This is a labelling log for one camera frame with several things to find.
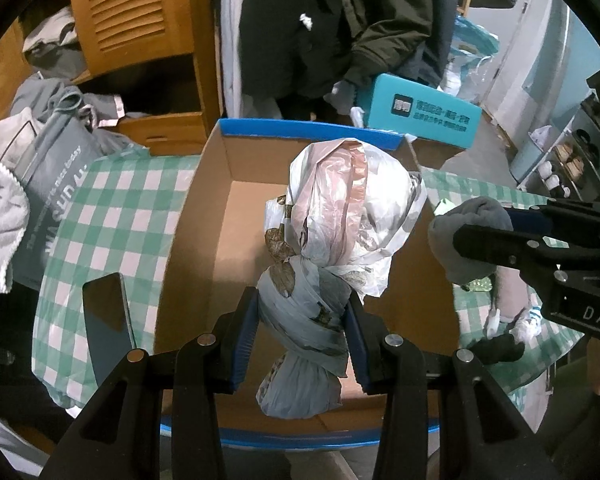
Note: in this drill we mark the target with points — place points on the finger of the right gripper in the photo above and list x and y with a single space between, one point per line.
510 248
558 219

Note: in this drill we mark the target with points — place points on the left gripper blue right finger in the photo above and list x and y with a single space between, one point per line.
360 336

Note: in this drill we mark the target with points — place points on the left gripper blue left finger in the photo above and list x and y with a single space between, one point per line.
243 331

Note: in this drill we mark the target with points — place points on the long grey knit sock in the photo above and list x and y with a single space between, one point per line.
478 211

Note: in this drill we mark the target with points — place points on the white blue striped sock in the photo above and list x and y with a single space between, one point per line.
526 324

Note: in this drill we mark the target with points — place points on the green sparkly knit cloth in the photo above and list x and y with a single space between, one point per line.
479 284

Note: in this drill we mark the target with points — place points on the black knit glove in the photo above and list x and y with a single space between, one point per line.
499 349

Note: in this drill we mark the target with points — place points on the grey shoe rack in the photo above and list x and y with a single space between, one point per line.
565 163

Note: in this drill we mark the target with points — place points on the green checkered tablecloth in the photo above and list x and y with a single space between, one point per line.
123 219

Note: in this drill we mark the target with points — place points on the teal shoe box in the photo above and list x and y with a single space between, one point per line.
400 105

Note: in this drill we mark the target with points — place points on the blue plastic bag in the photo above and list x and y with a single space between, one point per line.
472 50

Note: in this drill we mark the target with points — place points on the grey tote bag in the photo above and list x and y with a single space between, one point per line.
50 171

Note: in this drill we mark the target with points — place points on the white towel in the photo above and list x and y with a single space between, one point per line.
17 133

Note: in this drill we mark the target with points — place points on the hanging dark jackets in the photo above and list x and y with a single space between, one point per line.
309 59

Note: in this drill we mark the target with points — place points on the wooden louvered wardrobe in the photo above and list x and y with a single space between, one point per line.
120 34

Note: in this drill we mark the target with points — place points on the pile of grey clothes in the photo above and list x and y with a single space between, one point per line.
54 52

